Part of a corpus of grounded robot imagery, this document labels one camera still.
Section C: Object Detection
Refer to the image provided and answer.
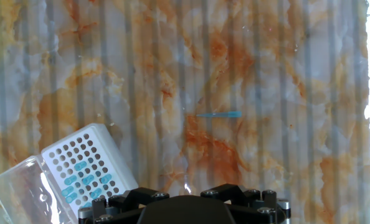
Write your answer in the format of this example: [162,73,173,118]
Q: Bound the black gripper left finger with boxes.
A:
[78,186,170,224]

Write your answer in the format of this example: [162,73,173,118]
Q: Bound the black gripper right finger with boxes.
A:
[200,183,292,224]

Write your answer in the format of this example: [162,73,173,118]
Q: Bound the white pipette tip rack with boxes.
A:
[40,123,140,215]

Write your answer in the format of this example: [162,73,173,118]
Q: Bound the clear plastic rack lid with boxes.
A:
[0,154,80,224]

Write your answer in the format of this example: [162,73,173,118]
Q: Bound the marble pattern plastic sheet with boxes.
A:
[0,0,370,224]

